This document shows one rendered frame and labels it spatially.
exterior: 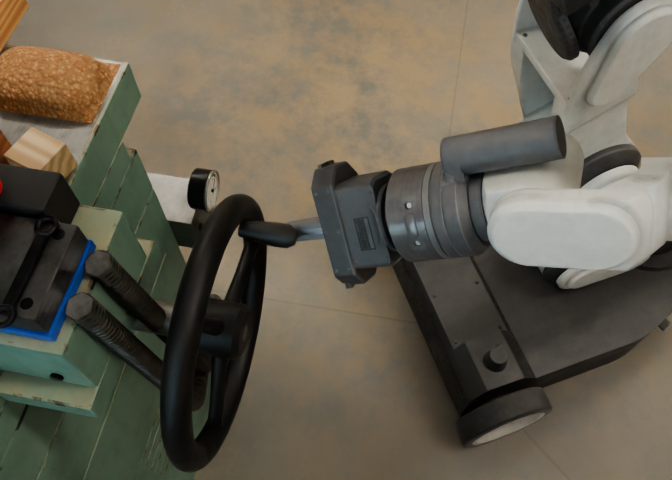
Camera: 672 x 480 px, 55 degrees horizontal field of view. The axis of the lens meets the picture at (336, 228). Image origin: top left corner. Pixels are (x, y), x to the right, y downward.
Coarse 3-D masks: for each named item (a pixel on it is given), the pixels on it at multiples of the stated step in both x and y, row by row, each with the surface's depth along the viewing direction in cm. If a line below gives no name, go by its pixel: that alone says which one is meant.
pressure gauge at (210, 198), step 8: (200, 168) 95; (192, 176) 93; (200, 176) 93; (208, 176) 93; (216, 176) 97; (192, 184) 93; (200, 184) 93; (208, 184) 93; (216, 184) 98; (192, 192) 93; (200, 192) 93; (208, 192) 94; (216, 192) 98; (192, 200) 94; (200, 200) 93; (208, 200) 95; (216, 200) 98; (200, 208) 95; (208, 208) 95
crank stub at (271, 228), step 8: (240, 224) 64; (248, 224) 64; (256, 224) 64; (264, 224) 64; (272, 224) 64; (280, 224) 64; (288, 224) 64; (240, 232) 64; (248, 232) 64; (256, 232) 64; (264, 232) 64; (272, 232) 64; (280, 232) 63; (288, 232) 63; (296, 232) 64; (256, 240) 64; (264, 240) 64; (272, 240) 64; (280, 240) 64; (288, 240) 64
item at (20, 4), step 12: (0, 0) 76; (12, 0) 78; (24, 0) 80; (0, 12) 76; (12, 12) 78; (24, 12) 80; (0, 24) 76; (12, 24) 78; (0, 36) 76; (0, 48) 77
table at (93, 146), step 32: (128, 64) 76; (128, 96) 77; (0, 128) 71; (64, 128) 71; (96, 128) 71; (96, 160) 72; (96, 192) 73; (128, 320) 64; (0, 384) 60; (32, 384) 60; (64, 384) 60; (96, 416) 60
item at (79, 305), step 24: (96, 264) 55; (120, 264) 57; (120, 288) 58; (72, 312) 52; (96, 312) 53; (144, 312) 63; (96, 336) 56; (120, 336) 58; (144, 360) 64; (192, 408) 81
